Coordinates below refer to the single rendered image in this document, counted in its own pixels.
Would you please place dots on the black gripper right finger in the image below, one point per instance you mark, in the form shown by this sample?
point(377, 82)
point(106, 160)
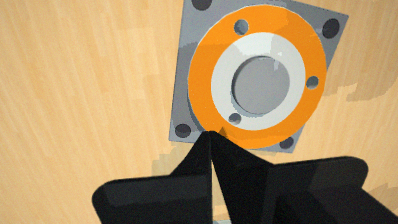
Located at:
point(250, 185)

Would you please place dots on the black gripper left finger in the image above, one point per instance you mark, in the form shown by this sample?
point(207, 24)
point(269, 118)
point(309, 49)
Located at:
point(184, 194)

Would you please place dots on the orange round plate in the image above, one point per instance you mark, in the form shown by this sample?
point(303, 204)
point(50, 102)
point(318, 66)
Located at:
point(270, 32)

